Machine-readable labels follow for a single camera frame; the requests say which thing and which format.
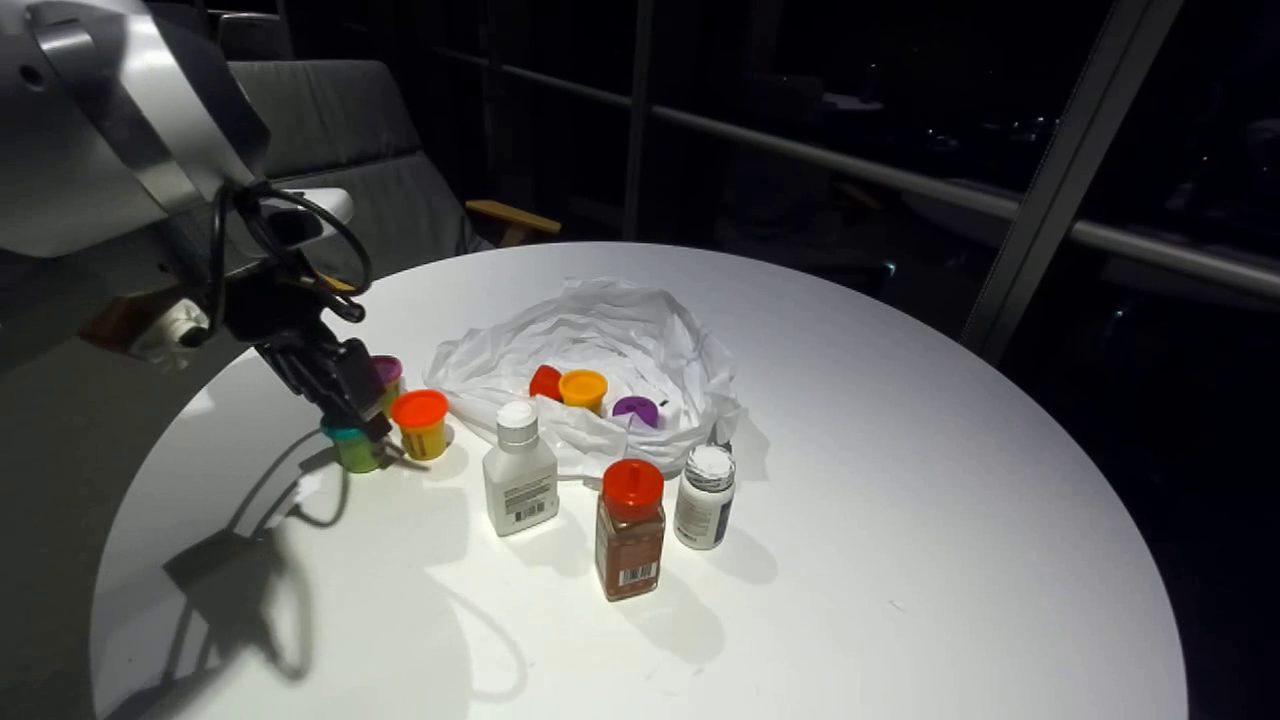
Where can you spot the orange-lid yellow dough tub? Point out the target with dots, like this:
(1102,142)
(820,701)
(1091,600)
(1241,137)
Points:
(423,424)

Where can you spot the red-lid spice bottle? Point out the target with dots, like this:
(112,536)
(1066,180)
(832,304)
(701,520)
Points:
(628,534)

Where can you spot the thin dark window post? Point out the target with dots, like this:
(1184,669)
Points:
(646,106)

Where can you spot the yellow-lid dough tub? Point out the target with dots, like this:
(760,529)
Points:
(582,389)

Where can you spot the purple lid container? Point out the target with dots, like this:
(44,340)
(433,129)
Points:
(638,410)

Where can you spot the grey window frame post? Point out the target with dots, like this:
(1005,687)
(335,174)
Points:
(1066,174)

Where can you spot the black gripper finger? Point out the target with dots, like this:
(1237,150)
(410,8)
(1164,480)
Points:
(360,382)
(319,385)

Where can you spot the grey horizontal window rail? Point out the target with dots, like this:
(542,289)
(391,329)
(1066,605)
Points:
(1001,209)

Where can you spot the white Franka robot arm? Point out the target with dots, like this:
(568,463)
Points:
(92,132)

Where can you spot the round white pill bottle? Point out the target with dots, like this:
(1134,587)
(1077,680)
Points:
(706,500)

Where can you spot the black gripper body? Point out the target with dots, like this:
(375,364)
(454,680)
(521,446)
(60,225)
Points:
(286,309)

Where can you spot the small red-lid tub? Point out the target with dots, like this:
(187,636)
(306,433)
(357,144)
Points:
(547,382)

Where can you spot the translucent white plastic bag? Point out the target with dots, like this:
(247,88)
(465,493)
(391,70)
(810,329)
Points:
(665,340)

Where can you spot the square white bottle white cap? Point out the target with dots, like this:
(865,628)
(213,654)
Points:
(518,480)

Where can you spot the teal-lid dough tub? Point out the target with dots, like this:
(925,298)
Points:
(354,451)

